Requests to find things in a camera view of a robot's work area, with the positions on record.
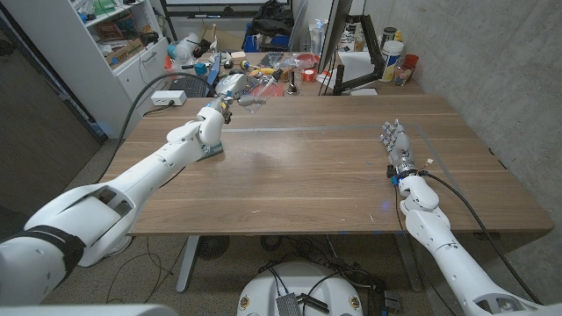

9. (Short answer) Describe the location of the white labelled canister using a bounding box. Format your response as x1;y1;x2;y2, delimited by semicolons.
379;39;405;83

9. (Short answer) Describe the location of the white sneaker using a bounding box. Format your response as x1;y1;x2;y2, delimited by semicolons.
104;235;133;258

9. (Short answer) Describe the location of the black round floor fan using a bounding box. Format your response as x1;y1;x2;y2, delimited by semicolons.
196;235;231;261

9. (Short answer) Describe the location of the white shelf cabinet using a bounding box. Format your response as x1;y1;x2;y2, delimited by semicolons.
0;0;172;140

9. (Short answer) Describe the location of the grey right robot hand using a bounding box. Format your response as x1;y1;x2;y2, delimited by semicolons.
379;118;418;178

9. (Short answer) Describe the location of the white paper sheet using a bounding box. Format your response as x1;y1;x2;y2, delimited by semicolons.
336;51;378;85

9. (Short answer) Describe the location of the teal sponge block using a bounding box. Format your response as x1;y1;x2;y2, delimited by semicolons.
197;142;224;162

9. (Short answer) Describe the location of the cardboard box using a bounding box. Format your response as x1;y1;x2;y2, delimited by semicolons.
104;38;146;69

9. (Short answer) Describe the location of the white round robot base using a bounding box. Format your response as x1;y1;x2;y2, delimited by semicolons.
236;262;364;316

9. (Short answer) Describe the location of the dark capped bottle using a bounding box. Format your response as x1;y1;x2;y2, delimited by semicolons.
381;26;398;49

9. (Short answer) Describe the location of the black computer monitor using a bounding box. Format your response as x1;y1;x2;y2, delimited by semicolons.
316;0;354;74

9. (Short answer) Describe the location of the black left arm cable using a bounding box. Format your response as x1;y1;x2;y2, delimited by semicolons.
94;72;219;185

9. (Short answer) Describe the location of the grey metal table leg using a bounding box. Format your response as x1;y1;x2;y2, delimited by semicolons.
393;232;424;293
176;235;201;294

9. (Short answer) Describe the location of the red bowl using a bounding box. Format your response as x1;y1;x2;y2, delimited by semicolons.
296;53;321;69

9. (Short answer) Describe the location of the black backpack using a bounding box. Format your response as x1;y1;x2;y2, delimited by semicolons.
241;0;295;39

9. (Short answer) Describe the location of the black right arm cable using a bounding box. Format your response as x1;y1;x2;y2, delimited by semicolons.
423;170;544;306

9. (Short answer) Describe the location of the grey perforated block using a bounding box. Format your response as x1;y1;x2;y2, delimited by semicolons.
275;292;304;316

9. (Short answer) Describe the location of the blue storage bin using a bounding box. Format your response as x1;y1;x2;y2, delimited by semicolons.
243;34;291;54

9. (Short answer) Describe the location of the black laptop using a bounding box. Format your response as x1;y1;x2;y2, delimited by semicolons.
169;54;222;98

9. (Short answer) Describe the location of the red cup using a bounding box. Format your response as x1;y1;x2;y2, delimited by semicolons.
393;54;420;87

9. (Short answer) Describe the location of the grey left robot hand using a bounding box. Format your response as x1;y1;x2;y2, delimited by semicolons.
205;72;270;125

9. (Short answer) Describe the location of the clear plastic dispenser bottle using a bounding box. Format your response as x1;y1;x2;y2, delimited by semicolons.
245;74;283;114

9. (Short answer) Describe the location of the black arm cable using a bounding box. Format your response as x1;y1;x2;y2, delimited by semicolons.
423;170;544;306
94;72;219;185

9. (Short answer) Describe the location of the white power strip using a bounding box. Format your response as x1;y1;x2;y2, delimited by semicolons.
150;90;188;107

